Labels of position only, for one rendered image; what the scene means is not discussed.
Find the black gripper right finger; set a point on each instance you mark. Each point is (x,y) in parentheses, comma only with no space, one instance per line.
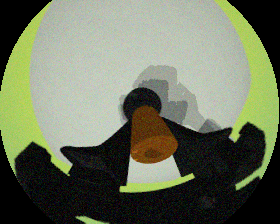
(193,146)

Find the orange-brown cylinder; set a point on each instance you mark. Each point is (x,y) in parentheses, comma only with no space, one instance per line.
(151,140)

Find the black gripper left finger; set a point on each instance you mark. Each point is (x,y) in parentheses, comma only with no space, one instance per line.
(112,156)

